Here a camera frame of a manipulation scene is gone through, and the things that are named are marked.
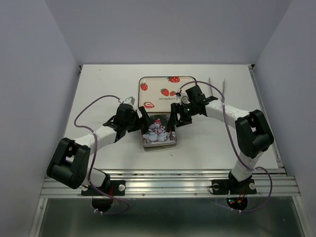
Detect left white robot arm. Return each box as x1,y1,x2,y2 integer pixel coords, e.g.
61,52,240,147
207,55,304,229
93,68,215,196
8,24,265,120
46,103,151,189

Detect strawberry print tray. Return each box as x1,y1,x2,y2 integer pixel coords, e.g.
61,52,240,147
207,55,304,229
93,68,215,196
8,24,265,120
138,76,196,114

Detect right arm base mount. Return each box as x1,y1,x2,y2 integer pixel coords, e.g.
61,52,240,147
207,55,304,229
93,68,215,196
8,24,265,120
208,179,257,211

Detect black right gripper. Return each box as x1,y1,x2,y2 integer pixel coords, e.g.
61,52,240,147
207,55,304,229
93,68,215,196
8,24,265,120
166,102,197,127

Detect square gold cookie tin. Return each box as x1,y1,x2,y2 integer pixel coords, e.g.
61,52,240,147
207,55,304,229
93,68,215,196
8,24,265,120
142,114,178,152

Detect aluminium front frame rails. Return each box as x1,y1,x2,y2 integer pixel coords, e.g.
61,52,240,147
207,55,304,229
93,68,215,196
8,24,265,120
39,169,302,199

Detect metal tongs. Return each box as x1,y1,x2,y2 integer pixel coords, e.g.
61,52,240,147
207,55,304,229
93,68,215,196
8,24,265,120
208,78,226,103

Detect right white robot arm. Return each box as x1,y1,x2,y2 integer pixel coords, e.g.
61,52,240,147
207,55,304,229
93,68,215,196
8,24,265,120
167,85,274,195

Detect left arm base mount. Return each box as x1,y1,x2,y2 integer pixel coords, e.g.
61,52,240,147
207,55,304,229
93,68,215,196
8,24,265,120
81,168,130,216

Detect gold tin lid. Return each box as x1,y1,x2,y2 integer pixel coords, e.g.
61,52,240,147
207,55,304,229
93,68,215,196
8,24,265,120
141,114,178,149

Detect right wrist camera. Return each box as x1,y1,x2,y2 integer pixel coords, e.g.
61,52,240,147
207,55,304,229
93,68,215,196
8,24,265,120
180,95,190,105

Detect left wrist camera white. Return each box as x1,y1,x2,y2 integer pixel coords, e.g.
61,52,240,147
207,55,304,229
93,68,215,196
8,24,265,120
123,96,135,107

